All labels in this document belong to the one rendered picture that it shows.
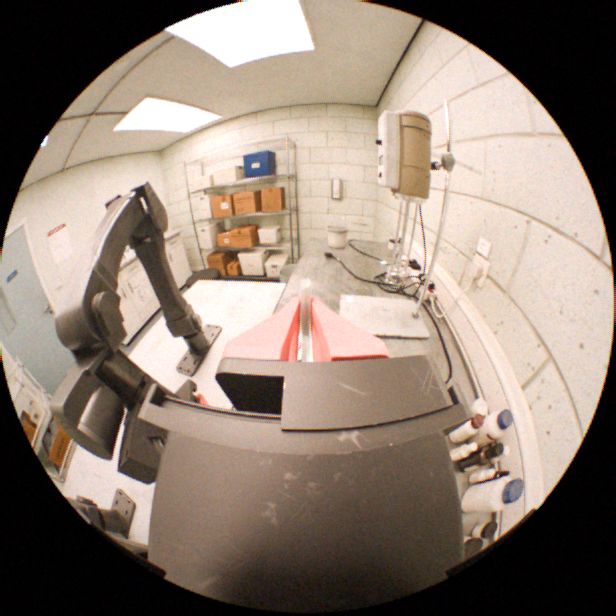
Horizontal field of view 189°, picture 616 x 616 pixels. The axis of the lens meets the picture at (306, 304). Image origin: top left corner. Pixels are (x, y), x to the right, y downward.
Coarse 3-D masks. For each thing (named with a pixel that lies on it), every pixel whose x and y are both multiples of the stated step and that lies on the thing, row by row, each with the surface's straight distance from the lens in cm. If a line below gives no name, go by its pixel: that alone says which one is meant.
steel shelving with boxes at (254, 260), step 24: (240, 168) 253; (264, 168) 234; (288, 168) 216; (192, 192) 291; (264, 192) 230; (288, 192) 215; (192, 216) 284; (216, 216) 262; (216, 240) 288; (240, 240) 250; (264, 240) 249; (216, 264) 289; (240, 264) 281; (264, 264) 261; (288, 264) 270
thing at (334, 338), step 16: (320, 304) 10; (320, 320) 8; (336, 320) 8; (320, 336) 8; (336, 336) 6; (352, 336) 6; (368, 336) 7; (320, 352) 11; (336, 352) 6; (352, 352) 6; (368, 352) 6; (384, 352) 6
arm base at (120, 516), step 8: (120, 496) 61; (128, 496) 59; (112, 504) 64; (120, 504) 61; (128, 504) 58; (104, 512) 59; (112, 512) 61; (120, 512) 62; (128, 512) 59; (104, 520) 57; (112, 520) 59; (120, 520) 60; (128, 520) 60; (104, 528) 58; (112, 528) 59; (120, 528) 60; (128, 528) 61; (120, 536) 65; (128, 536) 63
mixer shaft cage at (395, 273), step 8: (400, 200) 51; (400, 208) 51; (408, 208) 52; (416, 208) 52; (400, 216) 51; (408, 216) 53; (416, 216) 52; (400, 248) 55; (392, 256) 54; (400, 256) 55; (408, 256) 54; (392, 264) 55; (392, 272) 55; (400, 272) 56; (392, 280) 55; (400, 280) 55
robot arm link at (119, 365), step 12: (108, 360) 24; (120, 360) 24; (96, 372) 23; (108, 372) 24; (120, 372) 24; (132, 372) 24; (144, 372) 25; (108, 384) 24; (120, 384) 24; (132, 384) 24; (120, 396) 24; (132, 396) 24
